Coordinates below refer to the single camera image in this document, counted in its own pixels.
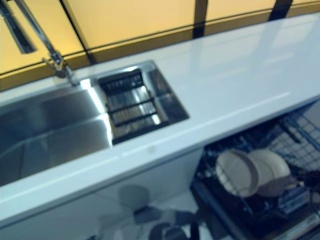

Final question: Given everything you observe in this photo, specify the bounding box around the black sink dish rack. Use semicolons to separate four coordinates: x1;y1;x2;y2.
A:
96;66;170;146

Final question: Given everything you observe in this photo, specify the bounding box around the stainless steel sink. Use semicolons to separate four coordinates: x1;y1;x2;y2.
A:
0;59;190;187

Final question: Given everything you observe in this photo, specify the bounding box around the chrome kitchen faucet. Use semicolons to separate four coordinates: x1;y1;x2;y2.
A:
0;0;84;87

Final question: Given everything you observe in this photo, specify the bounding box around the white cabinet door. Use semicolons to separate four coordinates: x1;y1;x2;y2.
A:
0;174;121;240
94;147;204;240

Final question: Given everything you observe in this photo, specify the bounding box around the deep beige plate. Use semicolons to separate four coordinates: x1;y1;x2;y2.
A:
215;149;260;198

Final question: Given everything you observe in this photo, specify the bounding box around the wire dishwasher rack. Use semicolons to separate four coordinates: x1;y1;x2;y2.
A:
191;104;320;240

